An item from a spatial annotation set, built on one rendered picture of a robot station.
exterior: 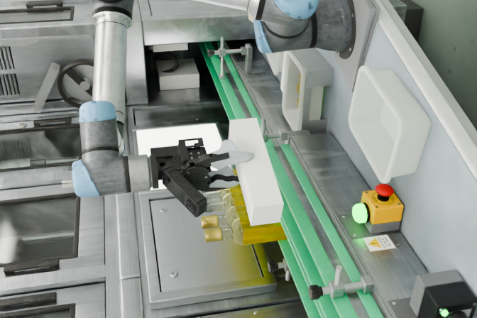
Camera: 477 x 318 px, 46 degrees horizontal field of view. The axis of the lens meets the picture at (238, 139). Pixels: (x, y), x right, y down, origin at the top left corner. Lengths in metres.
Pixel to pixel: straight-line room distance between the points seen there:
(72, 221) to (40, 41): 0.81
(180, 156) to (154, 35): 1.23
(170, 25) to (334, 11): 1.04
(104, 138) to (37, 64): 1.28
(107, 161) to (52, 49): 1.28
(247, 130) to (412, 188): 0.37
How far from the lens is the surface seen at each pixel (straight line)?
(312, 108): 1.66
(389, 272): 1.23
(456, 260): 1.16
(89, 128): 1.17
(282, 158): 1.56
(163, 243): 1.67
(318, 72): 1.61
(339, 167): 1.51
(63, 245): 1.79
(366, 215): 1.28
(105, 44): 1.37
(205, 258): 1.62
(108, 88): 1.32
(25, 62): 2.41
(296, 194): 1.42
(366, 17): 1.34
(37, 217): 1.92
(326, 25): 1.42
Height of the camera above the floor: 1.32
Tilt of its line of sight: 11 degrees down
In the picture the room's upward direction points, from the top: 96 degrees counter-clockwise
